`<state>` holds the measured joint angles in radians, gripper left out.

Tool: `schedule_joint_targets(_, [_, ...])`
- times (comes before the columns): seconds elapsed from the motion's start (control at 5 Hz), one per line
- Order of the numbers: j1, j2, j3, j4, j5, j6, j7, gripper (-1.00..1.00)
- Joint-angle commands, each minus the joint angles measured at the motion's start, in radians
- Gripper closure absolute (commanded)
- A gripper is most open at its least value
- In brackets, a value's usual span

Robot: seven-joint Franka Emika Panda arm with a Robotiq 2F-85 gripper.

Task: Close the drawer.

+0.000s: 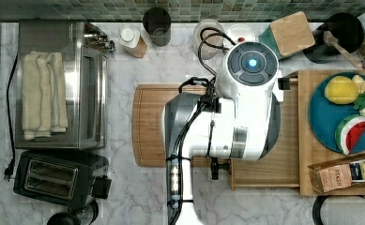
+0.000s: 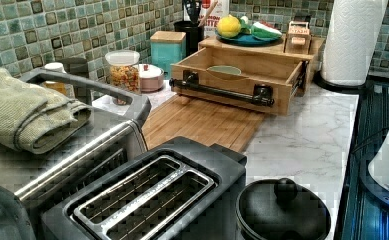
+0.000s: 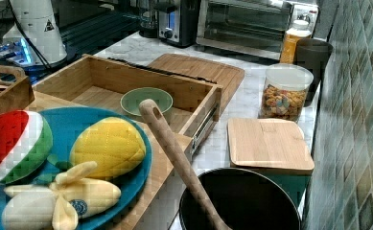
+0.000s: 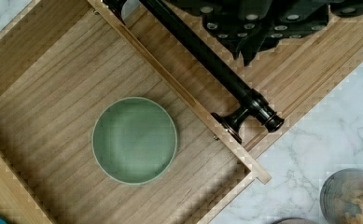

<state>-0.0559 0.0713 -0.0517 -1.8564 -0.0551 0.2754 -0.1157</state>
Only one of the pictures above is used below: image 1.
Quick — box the wooden drawer with black handle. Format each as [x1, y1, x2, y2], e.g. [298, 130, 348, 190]
[210, 73, 300, 190]

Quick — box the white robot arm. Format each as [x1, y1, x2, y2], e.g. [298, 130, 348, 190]
[161, 41, 281, 225]

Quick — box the wooden drawer cabinet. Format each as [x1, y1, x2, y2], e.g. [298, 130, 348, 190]
[294, 69, 365, 196]

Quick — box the glass jar of cereal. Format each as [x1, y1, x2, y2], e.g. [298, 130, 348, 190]
[193, 19, 223, 60]

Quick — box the stainless steel toaster oven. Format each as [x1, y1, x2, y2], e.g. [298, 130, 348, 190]
[15, 20, 114, 149]

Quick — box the black two-slot toaster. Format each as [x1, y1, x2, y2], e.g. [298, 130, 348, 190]
[13, 150, 112, 208]

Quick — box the teal canister with wooden lid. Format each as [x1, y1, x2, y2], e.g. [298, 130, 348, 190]
[259, 11, 315, 60]

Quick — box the folded beige towel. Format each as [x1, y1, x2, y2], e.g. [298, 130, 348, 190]
[22, 52, 68, 140]

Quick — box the blue plate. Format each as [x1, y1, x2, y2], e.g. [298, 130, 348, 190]
[308, 72, 365, 154]

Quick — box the wooden tea box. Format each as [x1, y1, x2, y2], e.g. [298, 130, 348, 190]
[308, 153, 365, 195]

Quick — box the toy lemon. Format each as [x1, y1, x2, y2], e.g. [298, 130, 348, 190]
[325, 76, 358, 104]

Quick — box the black utensil holder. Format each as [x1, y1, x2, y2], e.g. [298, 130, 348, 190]
[302, 12, 365, 65]

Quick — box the wooden spoon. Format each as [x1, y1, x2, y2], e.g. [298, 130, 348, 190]
[324, 31, 362, 68]

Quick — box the toy watermelon slice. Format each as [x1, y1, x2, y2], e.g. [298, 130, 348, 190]
[335, 114, 365, 155]

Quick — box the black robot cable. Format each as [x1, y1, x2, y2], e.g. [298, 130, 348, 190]
[197, 26, 236, 78]

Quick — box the black power cord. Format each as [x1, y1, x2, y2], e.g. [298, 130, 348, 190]
[3, 53, 19, 182]

